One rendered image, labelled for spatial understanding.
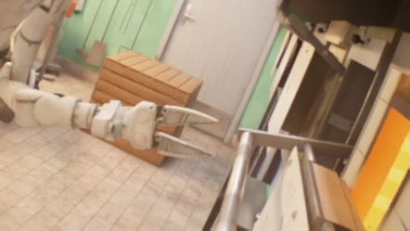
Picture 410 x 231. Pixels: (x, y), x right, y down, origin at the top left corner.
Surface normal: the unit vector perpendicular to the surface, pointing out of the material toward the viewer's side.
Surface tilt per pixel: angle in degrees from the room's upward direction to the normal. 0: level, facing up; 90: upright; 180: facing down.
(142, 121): 89
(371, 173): 90
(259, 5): 90
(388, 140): 90
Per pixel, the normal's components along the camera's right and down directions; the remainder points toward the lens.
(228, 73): -0.13, 0.16
